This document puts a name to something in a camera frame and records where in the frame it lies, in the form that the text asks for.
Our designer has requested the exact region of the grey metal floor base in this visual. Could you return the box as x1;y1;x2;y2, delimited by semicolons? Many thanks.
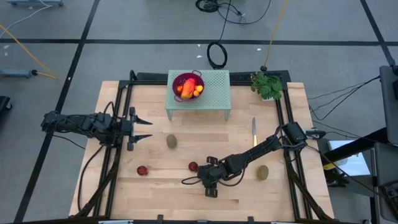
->
6;0;65;7
0;68;34;78

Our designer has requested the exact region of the knife with cream handle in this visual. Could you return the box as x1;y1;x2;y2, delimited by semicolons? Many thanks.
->
252;117;259;147

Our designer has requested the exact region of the green potted plant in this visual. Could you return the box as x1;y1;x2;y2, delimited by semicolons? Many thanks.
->
250;71;284;101

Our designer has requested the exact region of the yellow broom stick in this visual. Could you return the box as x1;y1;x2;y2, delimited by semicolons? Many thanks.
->
260;0;289;72

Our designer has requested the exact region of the white floor cable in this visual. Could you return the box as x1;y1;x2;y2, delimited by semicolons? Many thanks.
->
0;0;53;38

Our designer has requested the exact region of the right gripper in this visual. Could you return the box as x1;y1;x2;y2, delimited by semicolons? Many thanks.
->
198;156;234;198

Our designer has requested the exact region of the black floor cable bundle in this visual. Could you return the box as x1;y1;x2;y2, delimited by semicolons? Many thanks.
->
195;0;272;26

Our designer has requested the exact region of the black chair caster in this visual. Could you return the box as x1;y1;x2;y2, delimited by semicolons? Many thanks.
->
0;95;13;112

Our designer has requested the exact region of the black coiled cable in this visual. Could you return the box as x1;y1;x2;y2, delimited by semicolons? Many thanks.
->
206;0;233;70

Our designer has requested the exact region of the grey metal cabinet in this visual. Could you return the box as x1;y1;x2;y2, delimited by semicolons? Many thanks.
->
379;64;398;146
373;142;398;223

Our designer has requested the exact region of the pale green perforated metal stand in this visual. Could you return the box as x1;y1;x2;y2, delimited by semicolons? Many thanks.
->
164;69;233;122

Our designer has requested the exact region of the white box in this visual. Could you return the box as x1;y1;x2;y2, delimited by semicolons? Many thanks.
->
328;139;363;177

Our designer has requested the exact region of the red orange toy mango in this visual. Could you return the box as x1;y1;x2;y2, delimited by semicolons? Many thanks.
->
181;77;198;100

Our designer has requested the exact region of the brown green toy kiwi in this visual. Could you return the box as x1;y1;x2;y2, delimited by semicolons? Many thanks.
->
166;134;178;149
256;165;269;181

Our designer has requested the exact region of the yellow floor cable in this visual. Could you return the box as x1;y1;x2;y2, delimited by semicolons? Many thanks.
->
0;24;58;80

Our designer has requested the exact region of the black aluminium table frame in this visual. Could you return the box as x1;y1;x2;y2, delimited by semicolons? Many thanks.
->
76;70;335;223

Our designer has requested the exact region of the magenta plastic colander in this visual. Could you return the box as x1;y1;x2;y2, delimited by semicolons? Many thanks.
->
172;70;205;104

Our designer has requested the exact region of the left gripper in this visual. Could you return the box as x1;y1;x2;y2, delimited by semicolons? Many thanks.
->
108;106;154;152

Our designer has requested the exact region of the black perforated frame panel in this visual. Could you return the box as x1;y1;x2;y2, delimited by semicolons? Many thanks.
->
136;70;290;86

